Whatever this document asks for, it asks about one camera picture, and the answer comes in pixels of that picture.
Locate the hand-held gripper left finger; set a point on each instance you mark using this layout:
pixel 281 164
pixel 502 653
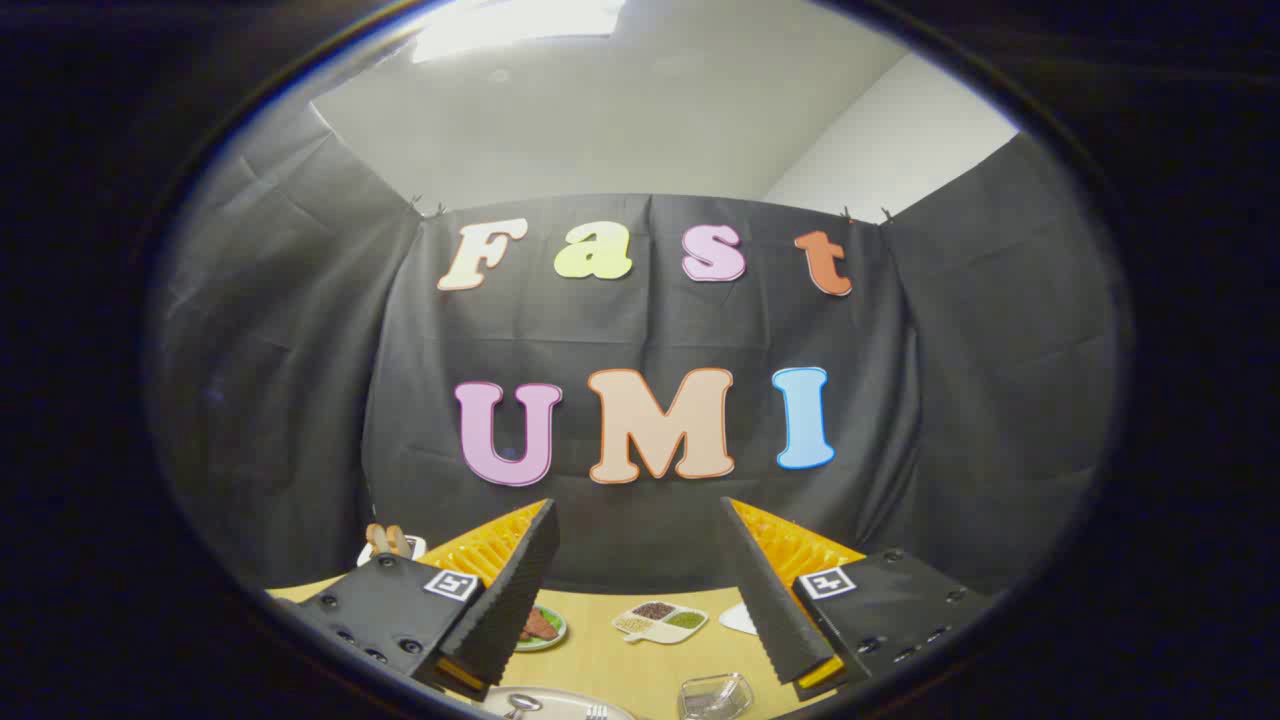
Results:
pixel 510 610

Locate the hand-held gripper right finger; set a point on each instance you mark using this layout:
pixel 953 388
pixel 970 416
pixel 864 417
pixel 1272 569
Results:
pixel 775 610

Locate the brown meat piece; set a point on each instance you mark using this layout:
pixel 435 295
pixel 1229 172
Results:
pixel 540 626

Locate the white square coaster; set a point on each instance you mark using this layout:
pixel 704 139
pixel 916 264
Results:
pixel 742 620

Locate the pale green food plate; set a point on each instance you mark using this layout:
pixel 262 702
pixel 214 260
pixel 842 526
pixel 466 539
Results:
pixel 548 632

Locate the green beans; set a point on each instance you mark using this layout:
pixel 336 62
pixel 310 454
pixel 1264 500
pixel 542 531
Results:
pixel 686 619

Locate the large white plate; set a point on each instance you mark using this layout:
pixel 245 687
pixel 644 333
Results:
pixel 560 702

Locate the white divided condiment dish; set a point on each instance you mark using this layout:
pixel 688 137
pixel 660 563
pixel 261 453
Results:
pixel 660 622

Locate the white toaster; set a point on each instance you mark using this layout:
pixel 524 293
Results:
pixel 412 546

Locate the dark brown beans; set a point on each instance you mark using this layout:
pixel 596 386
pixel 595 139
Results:
pixel 654 609

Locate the pale yellow beans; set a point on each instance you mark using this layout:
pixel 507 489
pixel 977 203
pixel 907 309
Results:
pixel 633 624

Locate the toast slice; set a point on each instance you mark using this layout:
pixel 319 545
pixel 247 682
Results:
pixel 377 538
pixel 398 540

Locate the ceiling light panel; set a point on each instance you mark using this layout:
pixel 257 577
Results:
pixel 515 25

